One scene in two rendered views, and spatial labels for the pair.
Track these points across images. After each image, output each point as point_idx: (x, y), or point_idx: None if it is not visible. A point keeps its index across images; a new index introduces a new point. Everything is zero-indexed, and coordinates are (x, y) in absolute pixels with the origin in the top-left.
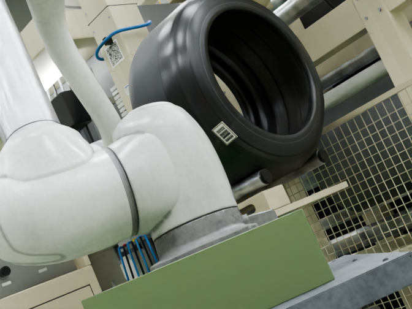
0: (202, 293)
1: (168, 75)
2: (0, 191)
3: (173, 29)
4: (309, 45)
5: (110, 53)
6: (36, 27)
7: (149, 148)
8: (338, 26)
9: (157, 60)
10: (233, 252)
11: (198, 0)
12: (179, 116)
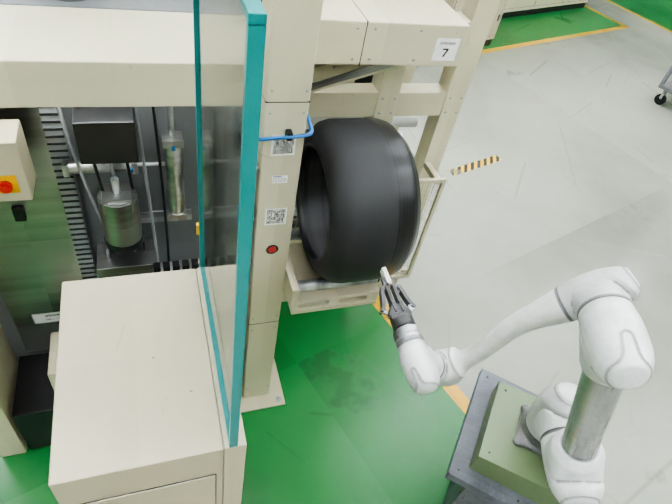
0: None
1: (405, 241)
2: (603, 492)
3: (415, 201)
4: (325, 105)
5: (278, 142)
6: (528, 328)
7: None
8: (356, 105)
9: (399, 225)
10: None
11: (411, 158)
12: None
